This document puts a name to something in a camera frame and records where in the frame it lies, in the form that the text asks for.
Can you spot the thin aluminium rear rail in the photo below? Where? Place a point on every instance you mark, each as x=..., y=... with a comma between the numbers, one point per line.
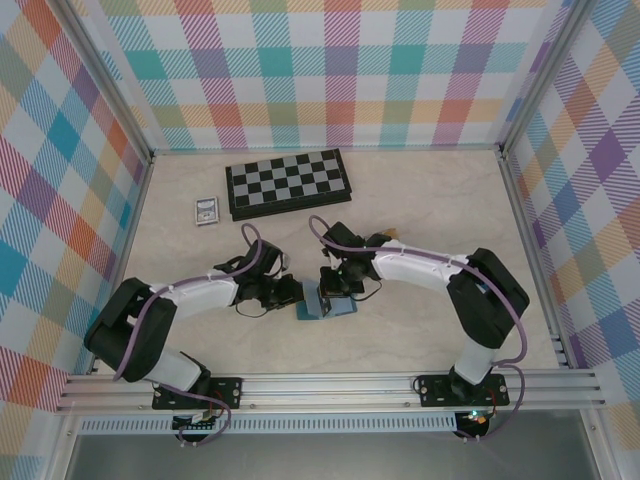
x=400, y=148

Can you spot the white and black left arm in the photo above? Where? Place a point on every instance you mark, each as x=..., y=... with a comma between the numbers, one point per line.
x=200, y=300

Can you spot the black grey chess board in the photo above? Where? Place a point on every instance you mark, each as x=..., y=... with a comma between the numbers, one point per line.
x=287, y=180

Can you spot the blue playing card deck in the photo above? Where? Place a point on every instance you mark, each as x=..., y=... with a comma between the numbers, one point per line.
x=207, y=210

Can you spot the long aluminium mounting rail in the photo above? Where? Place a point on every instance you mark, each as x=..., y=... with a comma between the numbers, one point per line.
x=325, y=392

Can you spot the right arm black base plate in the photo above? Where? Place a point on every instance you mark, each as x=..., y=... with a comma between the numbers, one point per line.
x=435, y=390

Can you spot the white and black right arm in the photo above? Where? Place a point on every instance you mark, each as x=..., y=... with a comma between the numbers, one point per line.
x=420, y=270

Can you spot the aluminium frame post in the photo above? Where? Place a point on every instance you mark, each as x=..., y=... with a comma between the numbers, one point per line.
x=545, y=70
x=105, y=80

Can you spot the clear acrylic card box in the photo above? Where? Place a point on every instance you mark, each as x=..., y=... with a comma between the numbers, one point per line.
x=376, y=236

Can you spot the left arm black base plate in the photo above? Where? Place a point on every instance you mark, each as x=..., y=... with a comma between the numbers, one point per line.
x=227, y=392

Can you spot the blue leather card holder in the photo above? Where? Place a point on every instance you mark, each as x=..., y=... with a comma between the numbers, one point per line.
x=311, y=302

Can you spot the aluminium table side rail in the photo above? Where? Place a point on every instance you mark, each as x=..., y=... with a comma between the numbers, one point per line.
x=535, y=260

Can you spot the gold card stack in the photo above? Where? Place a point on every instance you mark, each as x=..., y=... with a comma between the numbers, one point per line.
x=391, y=232

